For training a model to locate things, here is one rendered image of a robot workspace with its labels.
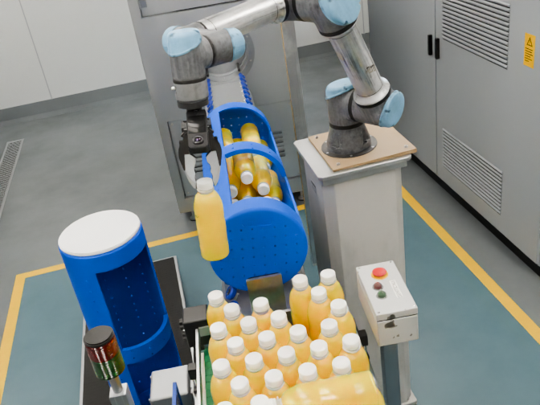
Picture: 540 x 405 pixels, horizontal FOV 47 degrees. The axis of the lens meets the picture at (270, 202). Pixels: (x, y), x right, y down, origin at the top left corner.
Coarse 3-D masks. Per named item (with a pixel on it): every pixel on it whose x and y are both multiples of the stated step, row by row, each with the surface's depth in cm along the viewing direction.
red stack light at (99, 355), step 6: (114, 336) 129; (108, 342) 127; (114, 342) 129; (90, 348) 127; (96, 348) 126; (102, 348) 127; (108, 348) 128; (114, 348) 129; (90, 354) 128; (96, 354) 127; (102, 354) 127; (108, 354) 128; (114, 354) 129; (96, 360) 128; (102, 360) 128; (108, 360) 129
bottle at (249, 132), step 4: (244, 124) 249; (248, 124) 248; (252, 124) 249; (244, 128) 246; (248, 128) 244; (252, 128) 244; (256, 128) 248; (240, 132) 248; (244, 132) 243; (248, 132) 241; (252, 132) 241; (256, 132) 243; (244, 136) 240; (248, 136) 238; (252, 136) 237; (256, 136) 238; (244, 140) 238; (248, 140) 236; (252, 140) 235; (256, 140) 236; (260, 140) 239
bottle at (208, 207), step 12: (204, 192) 148; (216, 192) 150; (204, 204) 148; (216, 204) 149; (204, 216) 149; (216, 216) 150; (204, 228) 151; (216, 228) 151; (204, 240) 153; (216, 240) 152; (204, 252) 155; (216, 252) 154; (228, 252) 157
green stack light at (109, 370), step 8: (120, 352) 131; (112, 360) 129; (120, 360) 131; (96, 368) 129; (104, 368) 129; (112, 368) 130; (120, 368) 131; (96, 376) 132; (104, 376) 130; (112, 376) 131
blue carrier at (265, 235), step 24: (216, 120) 235; (240, 120) 249; (264, 120) 245; (240, 144) 209; (288, 192) 205; (240, 216) 171; (264, 216) 172; (288, 216) 173; (240, 240) 174; (264, 240) 175; (288, 240) 176; (216, 264) 177; (240, 264) 178; (264, 264) 180; (288, 264) 180; (240, 288) 182
